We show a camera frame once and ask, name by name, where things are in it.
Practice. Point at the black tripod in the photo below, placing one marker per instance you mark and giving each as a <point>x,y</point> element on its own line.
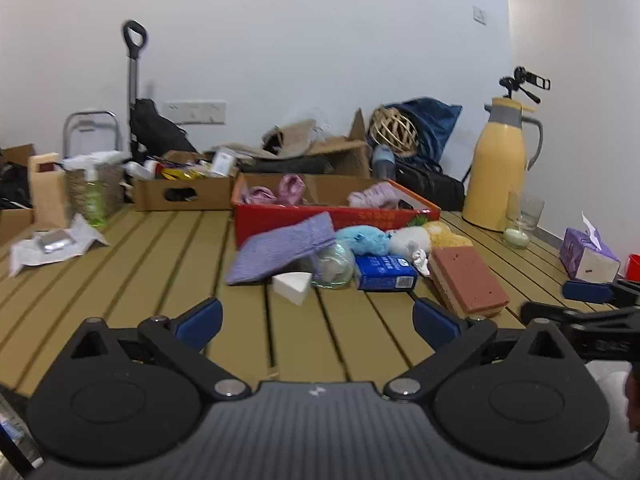
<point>522,82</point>

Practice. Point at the purple tissue pack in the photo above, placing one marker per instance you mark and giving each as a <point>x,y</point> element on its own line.
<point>585,255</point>

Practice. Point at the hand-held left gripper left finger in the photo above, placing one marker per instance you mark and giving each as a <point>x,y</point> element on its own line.
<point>200,319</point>

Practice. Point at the red cardboard box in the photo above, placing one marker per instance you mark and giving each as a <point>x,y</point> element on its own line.
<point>280,221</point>

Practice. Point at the blue water bottle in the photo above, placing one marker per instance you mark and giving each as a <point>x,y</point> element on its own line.
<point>384,160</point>

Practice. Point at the woven basket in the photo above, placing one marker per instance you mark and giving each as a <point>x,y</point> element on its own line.
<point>112,185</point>

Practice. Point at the white crumpled paper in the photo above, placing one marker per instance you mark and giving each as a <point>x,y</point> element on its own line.
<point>82,232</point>

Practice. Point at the beige cloth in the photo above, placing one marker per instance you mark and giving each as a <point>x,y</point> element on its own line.
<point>295,132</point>

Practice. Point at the pink plush slipper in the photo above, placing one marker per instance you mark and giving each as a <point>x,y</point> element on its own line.
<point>257,196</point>
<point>292,189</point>

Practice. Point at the black cloth bag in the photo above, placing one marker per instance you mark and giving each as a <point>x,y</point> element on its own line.
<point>157,130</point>

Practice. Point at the purple plush toy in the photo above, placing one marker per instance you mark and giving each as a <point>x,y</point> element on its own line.
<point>372,195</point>

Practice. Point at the red cup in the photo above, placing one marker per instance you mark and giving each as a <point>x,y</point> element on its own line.
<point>634,267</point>

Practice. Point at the yellow thermos jug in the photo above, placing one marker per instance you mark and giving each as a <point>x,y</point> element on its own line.
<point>495,170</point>

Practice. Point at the pale wooden box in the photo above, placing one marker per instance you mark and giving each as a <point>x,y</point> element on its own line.
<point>47,195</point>

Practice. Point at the small brown cardboard box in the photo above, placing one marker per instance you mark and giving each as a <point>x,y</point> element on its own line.
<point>15,152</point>

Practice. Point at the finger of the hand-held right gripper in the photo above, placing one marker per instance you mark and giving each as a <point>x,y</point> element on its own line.
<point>545,312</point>
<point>585,291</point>

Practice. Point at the purple cloth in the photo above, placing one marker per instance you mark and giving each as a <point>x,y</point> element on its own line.
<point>280,251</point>

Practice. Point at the yellow sponge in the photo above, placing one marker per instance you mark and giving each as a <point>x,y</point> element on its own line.
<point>446,237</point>

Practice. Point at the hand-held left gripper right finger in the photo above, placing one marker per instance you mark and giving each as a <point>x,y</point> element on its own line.
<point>434,322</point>

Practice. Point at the brown cardboard box with clutter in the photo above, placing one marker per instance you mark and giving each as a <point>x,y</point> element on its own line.
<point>155,192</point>

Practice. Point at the white light switch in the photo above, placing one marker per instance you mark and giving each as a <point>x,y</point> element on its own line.
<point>479,15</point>

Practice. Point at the blue plush toy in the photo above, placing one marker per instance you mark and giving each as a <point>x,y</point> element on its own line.
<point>362,239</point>

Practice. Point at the white wall socket panel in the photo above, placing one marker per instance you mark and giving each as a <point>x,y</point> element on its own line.
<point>195,112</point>

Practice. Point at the open brown cardboard box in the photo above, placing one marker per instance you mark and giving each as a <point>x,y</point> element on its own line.
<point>345,157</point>

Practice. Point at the white wedge sponge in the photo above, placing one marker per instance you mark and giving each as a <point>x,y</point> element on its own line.
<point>292,286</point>

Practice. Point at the blue cloth bag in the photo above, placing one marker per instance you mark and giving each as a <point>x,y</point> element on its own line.
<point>437,125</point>

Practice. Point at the grey metal frame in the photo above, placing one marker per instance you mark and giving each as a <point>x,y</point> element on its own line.
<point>67,130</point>

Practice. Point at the wicker ball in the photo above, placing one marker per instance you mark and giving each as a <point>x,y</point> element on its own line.
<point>395,132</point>

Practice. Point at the white plush toy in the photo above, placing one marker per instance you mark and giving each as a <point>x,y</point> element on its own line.
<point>406,242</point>

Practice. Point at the clear glass with candle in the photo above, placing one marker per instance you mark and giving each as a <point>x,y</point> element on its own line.
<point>520,225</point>

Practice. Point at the pink sponge block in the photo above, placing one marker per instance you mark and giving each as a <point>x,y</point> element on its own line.
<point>465,280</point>

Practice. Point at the silver foil packet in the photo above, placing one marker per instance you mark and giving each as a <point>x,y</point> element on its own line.
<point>56,241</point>

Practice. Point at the blue paper packet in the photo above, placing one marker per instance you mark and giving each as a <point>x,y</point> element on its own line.
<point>385,272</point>

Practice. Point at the green bottle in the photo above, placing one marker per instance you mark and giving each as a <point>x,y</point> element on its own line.
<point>95,205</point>

